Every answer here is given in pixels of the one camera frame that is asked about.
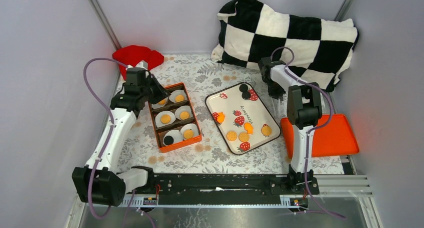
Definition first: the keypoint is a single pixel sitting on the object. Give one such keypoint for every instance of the checkered black white pillow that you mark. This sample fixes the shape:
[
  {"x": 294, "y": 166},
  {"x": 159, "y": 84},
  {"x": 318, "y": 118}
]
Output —
[{"x": 315, "y": 49}]

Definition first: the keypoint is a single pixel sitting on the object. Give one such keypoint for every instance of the floral tablecloth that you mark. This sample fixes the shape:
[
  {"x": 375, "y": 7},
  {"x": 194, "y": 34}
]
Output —
[{"x": 202, "y": 77}]

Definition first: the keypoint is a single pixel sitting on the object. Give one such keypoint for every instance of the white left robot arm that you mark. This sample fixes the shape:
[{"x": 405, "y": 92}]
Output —
[{"x": 97, "y": 182}]

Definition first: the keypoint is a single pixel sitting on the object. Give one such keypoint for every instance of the black sandwich cookie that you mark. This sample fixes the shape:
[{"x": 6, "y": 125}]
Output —
[
  {"x": 168, "y": 140},
  {"x": 243, "y": 88},
  {"x": 246, "y": 95}
]

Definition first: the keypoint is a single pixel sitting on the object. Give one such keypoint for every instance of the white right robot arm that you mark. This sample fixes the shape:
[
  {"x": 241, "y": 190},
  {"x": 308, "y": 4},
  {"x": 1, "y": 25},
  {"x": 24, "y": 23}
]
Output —
[{"x": 304, "y": 110}]

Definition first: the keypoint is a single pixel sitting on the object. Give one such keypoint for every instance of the round tan biscuit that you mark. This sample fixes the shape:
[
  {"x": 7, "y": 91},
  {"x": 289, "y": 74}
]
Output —
[
  {"x": 165, "y": 119},
  {"x": 244, "y": 137},
  {"x": 163, "y": 102},
  {"x": 184, "y": 115},
  {"x": 188, "y": 134},
  {"x": 232, "y": 136},
  {"x": 179, "y": 98}
]

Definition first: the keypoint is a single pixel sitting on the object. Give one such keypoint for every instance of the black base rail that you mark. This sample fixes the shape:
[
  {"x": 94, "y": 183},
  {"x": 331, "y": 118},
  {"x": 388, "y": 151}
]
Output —
[{"x": 167, "y": 189}]

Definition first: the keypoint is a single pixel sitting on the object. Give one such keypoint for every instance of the metal serving tongs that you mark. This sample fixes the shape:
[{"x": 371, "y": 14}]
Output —
[{"x": 278, "y": 106}]

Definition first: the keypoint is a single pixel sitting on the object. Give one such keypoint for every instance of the white strawberry tray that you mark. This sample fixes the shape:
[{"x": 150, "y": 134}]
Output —
[{"x": 238, "y": 111}]

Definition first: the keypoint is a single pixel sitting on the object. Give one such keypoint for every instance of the orange tin lid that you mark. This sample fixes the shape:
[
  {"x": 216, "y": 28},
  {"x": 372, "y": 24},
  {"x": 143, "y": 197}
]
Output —
[{"x": 335, "y": 139}]

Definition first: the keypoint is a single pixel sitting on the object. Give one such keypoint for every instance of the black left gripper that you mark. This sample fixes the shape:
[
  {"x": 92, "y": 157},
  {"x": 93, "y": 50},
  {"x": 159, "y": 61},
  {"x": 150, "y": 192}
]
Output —
[{"x": 162, "y": 93}]

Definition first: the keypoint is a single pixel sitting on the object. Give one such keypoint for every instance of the red cloth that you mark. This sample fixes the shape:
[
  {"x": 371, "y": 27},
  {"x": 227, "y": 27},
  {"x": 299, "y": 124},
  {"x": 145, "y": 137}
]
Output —
[{"x": 133, "y": 55}]

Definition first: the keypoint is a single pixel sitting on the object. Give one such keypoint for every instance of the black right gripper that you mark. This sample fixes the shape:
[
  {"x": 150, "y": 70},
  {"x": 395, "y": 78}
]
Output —
[{"x": 277, "y": 94}]

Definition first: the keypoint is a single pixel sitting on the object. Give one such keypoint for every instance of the orange cookie tin box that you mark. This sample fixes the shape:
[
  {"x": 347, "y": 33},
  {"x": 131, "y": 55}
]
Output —
[{"x": 177, "y": 124}]

